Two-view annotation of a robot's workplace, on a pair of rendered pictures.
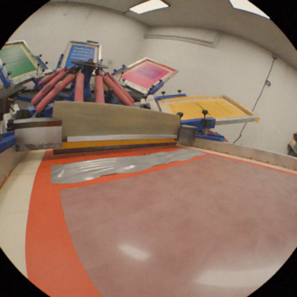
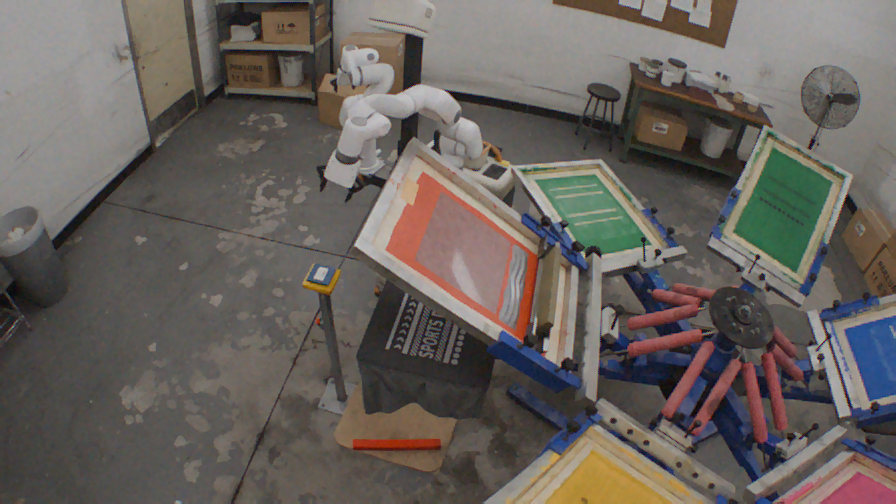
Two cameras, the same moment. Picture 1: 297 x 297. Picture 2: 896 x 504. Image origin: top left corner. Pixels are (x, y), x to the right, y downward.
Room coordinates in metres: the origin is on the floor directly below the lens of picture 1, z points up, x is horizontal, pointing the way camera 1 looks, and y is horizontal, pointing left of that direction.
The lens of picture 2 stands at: (1.14, -0.85, 2.49)
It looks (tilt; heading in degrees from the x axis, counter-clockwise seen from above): 42 degrees down; 149
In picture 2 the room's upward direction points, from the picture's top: 6 degrees clockwise
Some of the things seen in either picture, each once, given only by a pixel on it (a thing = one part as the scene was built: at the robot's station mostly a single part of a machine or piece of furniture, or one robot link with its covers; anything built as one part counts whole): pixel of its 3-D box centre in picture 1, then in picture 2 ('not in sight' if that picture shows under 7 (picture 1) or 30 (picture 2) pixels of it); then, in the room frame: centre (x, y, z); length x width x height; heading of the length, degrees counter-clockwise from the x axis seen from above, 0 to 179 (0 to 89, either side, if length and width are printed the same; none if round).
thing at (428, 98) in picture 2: not in sight; (431, 106); (-0.29, -0.11, 1.67); 0.21 x 0.15 x 0.16; 120
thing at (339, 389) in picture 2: not in sight; (332, 346); (-0.37, -0.52, 0.48); 0.22 x 0.22 x 0.96; 50
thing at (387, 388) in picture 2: not in sight; (422, 400); (0.20, -0.34, 0.74); 0.46 x 0.04 x 0.42; 50
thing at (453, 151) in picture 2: not in sight; (455, 149); (-0.43, 0.09, 1.37); 0.13 x 0.10 x 0.16; 30
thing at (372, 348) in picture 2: not in sight; (435, 328); (0.04, -0.21, 0.95); 0.48 x 0.44 x 0.01; 50
